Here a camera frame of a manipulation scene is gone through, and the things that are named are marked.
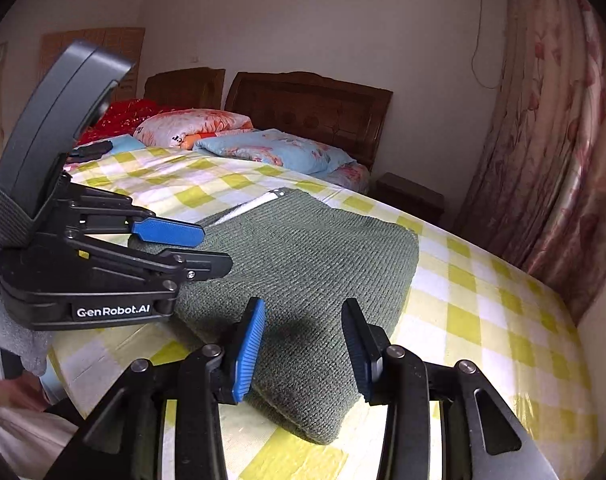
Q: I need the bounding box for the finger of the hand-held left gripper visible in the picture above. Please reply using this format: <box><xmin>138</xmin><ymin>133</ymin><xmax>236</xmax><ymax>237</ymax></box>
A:
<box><xmin>65</xmin><ymin>231</ymin><xmax>234</xmax><ymax>289</ymax></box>
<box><xmin>72</xmin><ymin>201</ymin><xmax>206</xmax><ymax>248</ymax></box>

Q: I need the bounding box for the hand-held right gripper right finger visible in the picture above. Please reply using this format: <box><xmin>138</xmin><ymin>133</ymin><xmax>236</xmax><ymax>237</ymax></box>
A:
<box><xmin>341</xmin><ymin>298</ymin><xmax>559</xmax><ymax>480</ymax></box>

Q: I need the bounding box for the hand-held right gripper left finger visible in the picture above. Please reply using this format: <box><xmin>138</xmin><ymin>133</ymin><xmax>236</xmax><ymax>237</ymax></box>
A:
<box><xmin>45</xmin><ymin>296</ymin><xmax>267</xmax><ymax>480</ymax></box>

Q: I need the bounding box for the green and white knit sweater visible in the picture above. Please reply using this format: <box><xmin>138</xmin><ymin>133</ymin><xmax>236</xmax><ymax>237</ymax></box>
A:
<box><xmin>128</xmin><ymin>186</ymin><xmax>420</xmax><ymax>446</ymax></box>

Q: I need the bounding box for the black item on bed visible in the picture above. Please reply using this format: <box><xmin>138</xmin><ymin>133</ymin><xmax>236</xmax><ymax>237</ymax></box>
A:
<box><xmin>65</xmin><ymin>141</ymin><xmax>114</xmax><ymax>163</ymax></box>

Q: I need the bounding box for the light blue cloth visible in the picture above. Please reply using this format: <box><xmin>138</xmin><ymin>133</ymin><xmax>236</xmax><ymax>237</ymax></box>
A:
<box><xmin>103</xmin><ymin>135</ymin><xmax>146</xmax><ymax>153</ymax></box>

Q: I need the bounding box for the red cloth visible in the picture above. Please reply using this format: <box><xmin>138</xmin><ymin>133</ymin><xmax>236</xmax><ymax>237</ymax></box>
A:
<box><xmin>78</xmin><ymin>99</ymin><xmax>184</xmax><ymax>146</ymax></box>

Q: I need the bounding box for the orange floral pillow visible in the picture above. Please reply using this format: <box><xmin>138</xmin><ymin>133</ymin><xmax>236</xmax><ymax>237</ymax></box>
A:
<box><xmin>133</xmin><ymin>108</ymin><xmax>255</xmax><ymax>150</ymax></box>

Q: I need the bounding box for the yellow checked bed sheet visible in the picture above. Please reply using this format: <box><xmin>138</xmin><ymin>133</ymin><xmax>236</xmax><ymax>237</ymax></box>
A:
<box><xmin>48</xmin><ymin>147</ymin><xmax>601</xmax><ymax>480</ymax></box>

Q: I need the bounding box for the blue floral folded quilt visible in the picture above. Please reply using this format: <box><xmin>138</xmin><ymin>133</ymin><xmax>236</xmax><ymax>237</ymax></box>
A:
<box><xmin>193</xmin><ymin>128</ymin><xmax>356</xmax><ymax>176</ymax></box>

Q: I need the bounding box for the wooden door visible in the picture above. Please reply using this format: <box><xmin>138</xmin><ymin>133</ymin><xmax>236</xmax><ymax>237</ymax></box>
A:
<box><xmin>37</xmin><ymin>27</ymin><xmax>146</xmax><ymax>103</ymax></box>

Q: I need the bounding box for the small wooden headboard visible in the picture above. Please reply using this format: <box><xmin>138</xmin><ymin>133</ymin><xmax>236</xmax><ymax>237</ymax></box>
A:
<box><xmin>144</xmin><ymin>67</ymin><xmax>226</xmax><ymax>111</ymax></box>

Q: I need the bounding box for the dark wooden nightstand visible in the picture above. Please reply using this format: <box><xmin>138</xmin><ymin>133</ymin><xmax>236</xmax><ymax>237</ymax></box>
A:
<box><xmin>375</xmin><ymin>172</ymin><xmax>446</xmax><ymax>226</ymax></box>

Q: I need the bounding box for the large wooden headboard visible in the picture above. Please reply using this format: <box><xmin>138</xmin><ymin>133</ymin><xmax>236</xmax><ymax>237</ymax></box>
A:
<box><xmin>224</xmin><ymin>71</ymin><xmax>394</xmax><ymax>173</ymax></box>

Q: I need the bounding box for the light pink cloth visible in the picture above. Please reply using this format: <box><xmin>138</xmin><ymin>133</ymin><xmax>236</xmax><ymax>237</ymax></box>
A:
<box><xmin>0</xmin><ymin>375</ymin><xmax>91</xmax><ymax>480</ymax></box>

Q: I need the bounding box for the pink floral curtain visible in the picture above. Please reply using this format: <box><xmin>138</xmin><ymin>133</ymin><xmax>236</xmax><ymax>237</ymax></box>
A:
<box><xmin>453</xmin><ymin>0</ymin><xmax>606</xmax><ymax>321</ymax></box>

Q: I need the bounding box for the white wall cable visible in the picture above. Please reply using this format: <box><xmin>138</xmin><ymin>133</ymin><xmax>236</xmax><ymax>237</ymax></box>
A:
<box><xmin>472</xmin><ymin>0</ymin><xmax>504</xmax><ymax>90</ymax></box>

